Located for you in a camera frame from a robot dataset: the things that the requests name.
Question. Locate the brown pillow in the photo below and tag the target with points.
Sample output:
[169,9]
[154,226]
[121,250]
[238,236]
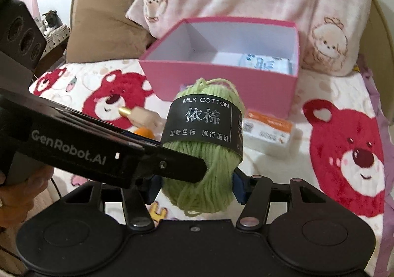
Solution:
[101,27]

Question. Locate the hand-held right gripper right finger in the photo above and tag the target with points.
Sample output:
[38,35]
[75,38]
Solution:
[239,186]

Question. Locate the perfume bottle gold cap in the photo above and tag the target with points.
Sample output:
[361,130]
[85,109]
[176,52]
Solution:
[138,115]

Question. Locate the pink cardboard box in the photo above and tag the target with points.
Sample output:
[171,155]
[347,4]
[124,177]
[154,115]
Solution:
[221,89]

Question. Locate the green yarn ball black label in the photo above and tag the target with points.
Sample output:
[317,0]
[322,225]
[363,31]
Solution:
[203,129]

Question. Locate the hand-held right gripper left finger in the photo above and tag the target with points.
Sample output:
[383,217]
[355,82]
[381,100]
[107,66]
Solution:
[152,187]

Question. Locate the orange white tissue packet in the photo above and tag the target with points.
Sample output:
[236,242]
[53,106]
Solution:
[267,129]

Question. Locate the person's left hand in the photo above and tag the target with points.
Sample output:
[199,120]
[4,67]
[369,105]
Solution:
[18,203]

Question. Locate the orange fuzzy ball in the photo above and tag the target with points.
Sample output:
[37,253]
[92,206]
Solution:
[144,132]

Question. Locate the black white plush dog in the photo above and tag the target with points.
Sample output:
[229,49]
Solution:
[50,19]

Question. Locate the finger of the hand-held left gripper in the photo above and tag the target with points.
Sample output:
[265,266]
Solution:
[181,167]
[140,139]

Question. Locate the blue white tissue packet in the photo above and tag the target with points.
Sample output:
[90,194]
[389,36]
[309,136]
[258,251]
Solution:
[261,63]

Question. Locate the grey patterned cloth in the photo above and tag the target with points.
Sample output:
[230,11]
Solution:
[58,36]

